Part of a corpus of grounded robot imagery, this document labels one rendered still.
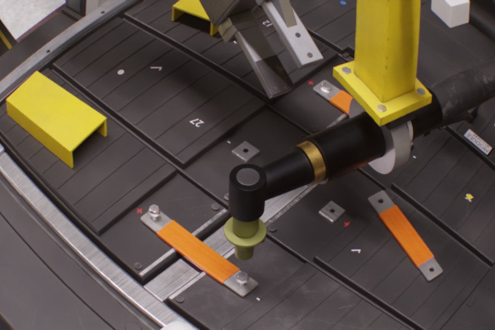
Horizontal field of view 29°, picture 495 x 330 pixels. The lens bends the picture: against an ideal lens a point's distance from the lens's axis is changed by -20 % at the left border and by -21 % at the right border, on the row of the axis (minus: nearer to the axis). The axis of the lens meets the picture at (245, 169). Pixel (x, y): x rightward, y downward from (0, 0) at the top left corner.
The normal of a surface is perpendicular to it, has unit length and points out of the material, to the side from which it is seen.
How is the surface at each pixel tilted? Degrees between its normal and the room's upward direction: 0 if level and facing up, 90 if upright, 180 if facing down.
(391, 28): 90
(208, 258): 0
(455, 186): 0
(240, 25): 30
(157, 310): 0
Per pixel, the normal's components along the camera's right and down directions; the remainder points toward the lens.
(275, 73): 0.29, -0.27
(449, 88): 0.14, -0.54
